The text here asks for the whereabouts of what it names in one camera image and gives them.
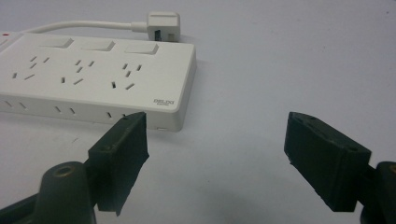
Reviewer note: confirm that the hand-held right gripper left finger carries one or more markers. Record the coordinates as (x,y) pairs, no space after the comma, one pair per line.
(120,158)

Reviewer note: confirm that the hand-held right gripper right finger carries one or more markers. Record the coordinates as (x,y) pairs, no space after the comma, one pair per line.
(323,158)

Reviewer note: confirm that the white power strip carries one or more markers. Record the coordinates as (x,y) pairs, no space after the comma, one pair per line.
(93,81)

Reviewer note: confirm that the white power plug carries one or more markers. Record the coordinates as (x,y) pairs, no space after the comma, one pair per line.
(163,26)

